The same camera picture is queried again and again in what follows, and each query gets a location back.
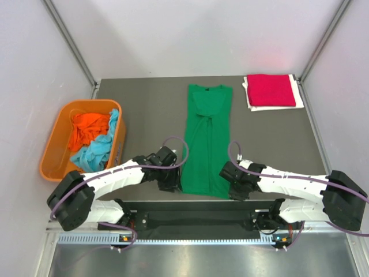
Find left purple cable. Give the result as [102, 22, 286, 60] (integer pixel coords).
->
[50, 136, 190, 250]

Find light blue t shirt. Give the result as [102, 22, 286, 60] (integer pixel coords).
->
[70, 108, 119, 173]

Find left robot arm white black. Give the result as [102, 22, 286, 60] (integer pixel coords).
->
[47, 146, 180, 231]

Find orange t shirt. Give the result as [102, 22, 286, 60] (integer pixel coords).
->
[68, 113, 110, 152]

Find green t shirt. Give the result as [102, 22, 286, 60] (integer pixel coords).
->
[180, 84, 233, 199]

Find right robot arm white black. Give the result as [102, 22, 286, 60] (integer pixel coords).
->
[220, 160, 367, 231]

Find slotted grey cable duct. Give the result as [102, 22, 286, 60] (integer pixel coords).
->
[58, 233, 290, 245]

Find orange plastic basket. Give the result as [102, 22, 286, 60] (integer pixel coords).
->
[40, 99, 126, 182]

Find folded white t shirt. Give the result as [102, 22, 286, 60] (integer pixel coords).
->
[242, 74, 304, 111]

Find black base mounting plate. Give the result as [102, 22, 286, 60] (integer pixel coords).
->
[97, 200, 303, 240]

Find folded red t shirt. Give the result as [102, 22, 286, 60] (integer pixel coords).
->
[246, 74, 296, 107]

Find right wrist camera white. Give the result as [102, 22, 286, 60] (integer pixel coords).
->
[236, 154, 253, 169]

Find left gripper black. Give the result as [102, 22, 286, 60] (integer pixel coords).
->
[156, 163, 182, 192]

